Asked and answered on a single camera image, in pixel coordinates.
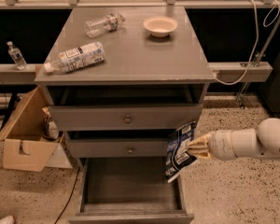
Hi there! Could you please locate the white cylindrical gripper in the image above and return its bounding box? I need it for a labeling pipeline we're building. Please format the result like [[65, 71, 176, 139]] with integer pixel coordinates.
[[187, 130, 233, 161]]

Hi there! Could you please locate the black floor cable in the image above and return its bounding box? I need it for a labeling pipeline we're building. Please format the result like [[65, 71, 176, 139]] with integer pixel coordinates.
[[53, 166, 81, 224]]

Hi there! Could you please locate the white paper bowl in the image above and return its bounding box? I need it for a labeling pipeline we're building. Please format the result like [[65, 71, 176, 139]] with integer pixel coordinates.
[[143, 16, 178, 38]]

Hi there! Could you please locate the white labelled plastic bottle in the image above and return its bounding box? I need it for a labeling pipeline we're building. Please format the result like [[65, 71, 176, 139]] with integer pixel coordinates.
[[44, 42, 105, 74]]

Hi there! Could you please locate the white cable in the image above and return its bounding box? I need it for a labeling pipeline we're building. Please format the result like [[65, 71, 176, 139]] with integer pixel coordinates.
[[213, 0, 280, 86]]

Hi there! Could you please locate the red white object on floor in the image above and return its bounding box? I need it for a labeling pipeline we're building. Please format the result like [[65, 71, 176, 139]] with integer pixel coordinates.
[[0, 216, 16, 224]]

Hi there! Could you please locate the clear crushed water bottle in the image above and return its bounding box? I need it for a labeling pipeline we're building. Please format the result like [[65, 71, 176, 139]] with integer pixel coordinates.
[[84, 13, 125, 37]]

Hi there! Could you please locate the grey open bottom drawer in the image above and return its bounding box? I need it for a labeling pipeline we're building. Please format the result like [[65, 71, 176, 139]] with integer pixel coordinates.
[[68, 157, 194, 224]]

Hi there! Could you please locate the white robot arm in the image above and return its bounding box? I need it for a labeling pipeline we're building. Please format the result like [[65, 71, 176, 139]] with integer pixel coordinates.
[[186, 118, 280, 161]]

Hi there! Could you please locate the grey top drawer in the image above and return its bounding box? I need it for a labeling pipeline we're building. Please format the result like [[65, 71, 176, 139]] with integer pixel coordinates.
[[49, 105, 203, 131]]

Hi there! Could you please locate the small upright water bottle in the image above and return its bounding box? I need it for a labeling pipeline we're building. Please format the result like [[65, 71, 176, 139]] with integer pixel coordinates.
[[7, 41, 27, 70]]

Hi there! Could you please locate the grey middle drawer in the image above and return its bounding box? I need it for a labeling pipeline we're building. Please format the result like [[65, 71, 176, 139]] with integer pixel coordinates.
[[67, 129, 177, 158]]

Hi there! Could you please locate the blue chip bag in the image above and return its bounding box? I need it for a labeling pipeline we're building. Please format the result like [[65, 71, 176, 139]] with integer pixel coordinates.
[[165, 122, 197, 183]]

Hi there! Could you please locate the grey wooden drawer cabinet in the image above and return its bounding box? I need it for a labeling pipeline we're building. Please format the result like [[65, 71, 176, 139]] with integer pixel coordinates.
[[34, 6, 217, 179]]

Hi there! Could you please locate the metal diagonal pole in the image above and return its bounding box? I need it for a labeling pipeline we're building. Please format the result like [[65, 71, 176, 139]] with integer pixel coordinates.
[[236, 15, 280, 109]]

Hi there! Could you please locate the open cardboard box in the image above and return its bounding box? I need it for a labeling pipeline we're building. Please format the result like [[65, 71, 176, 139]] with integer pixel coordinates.
[[0, 88, 71, 172]]

